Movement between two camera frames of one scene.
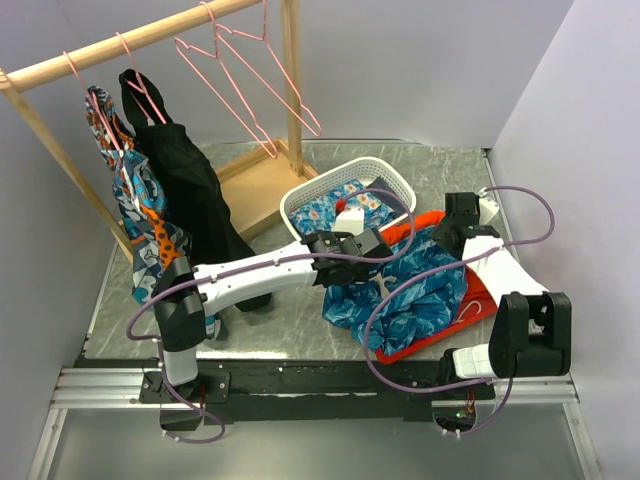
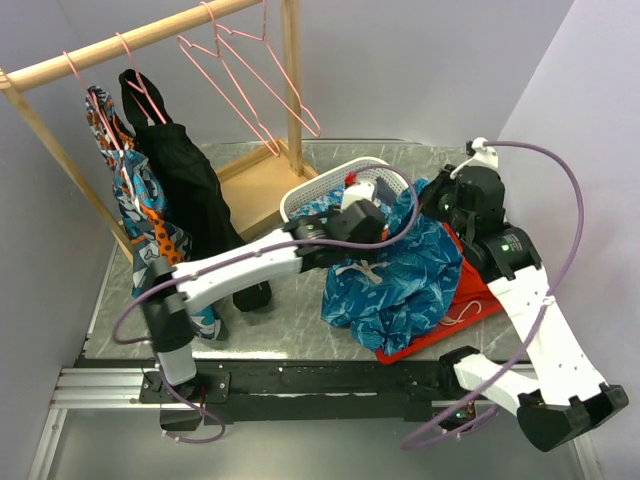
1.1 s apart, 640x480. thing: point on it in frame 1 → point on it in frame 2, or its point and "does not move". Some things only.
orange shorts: [401, 232] → [471, 284]
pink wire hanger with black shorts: [140, 87] does not move
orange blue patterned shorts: [157, 242] does not move
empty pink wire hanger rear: [234, 56] does not move
